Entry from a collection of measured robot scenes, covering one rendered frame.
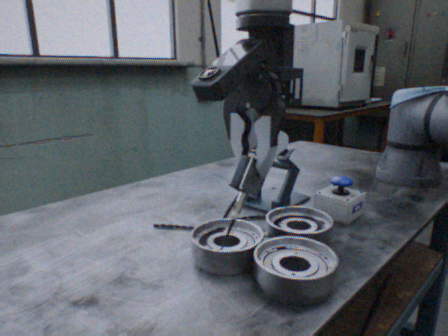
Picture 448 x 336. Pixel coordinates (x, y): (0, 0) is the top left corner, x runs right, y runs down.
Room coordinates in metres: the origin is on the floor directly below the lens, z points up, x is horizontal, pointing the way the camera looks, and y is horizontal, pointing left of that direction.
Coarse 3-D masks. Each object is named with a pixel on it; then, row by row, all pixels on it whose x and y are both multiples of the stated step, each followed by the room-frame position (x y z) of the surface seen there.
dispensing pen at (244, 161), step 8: (256, 144) 0.48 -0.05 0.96; (240, 160) 0.46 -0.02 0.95; (248, 160) 0.45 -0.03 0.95; (240, 168) 0.45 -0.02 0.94; (240, 176) 0.45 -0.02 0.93; (232, 184) 0.45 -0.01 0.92; (240, 184) 0.44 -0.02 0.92; (240, 192) 0.45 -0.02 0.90; (240, 200) 0.44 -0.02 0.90; (240, 208) 0.44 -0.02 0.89; (232, 216) 0.43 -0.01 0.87; (232, 224) 0.43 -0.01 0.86; (224, 240) 0.42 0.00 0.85
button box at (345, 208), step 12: (324, 192) 0.61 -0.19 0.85; (336, 192) 0.60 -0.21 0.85; (348, 192) 0.60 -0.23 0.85; (360, 192) 0.61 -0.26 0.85; (324, 204) 0.59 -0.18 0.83; (336, 204) 0.58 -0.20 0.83; (348, 204) 0.56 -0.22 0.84; (360, 204) 0.59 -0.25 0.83; (336, 216) 0.57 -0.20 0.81; (348, 216) 0.56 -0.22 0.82
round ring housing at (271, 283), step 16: (272, 240) 0.43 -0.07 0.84; (288, 240) 0.44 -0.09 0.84; (304, 240) 0.43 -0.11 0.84; (256, 256) 0.38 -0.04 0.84; (288, 256) 0.41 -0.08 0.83; (304, 256) 0.40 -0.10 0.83; (320, 256) 0.40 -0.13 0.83; (336, 256) 0.38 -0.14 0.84; (256, 272) 0.37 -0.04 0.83; (272, 272) 0.35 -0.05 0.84; (288, 272) 0.37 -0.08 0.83; (304, 272) 0.37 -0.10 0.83; (336, 272) 0.36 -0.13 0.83; (272, 288) 0.35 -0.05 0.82; (288, 288) 0.34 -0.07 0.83; (304, 288) 0.33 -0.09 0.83; (320, 288) 0.34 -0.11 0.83; (304, 304) 0.34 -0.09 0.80
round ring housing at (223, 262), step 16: (208, 224) 0.49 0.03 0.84; (224, 224) 0.50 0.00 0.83; (240, 224) 0.49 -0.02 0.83; (192, 240) 0.43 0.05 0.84; (208, 240) 0.45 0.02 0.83; (240, 240) 0.45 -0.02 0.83; (256, 240) 0.45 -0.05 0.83; (208, 256) 0.40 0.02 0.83; (224, 256) 0.40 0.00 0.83; (240, 256) 0.40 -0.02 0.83; (208, 272) 0.41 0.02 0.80; (224, 272) 0.40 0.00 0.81; (240, 272) 0.41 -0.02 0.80
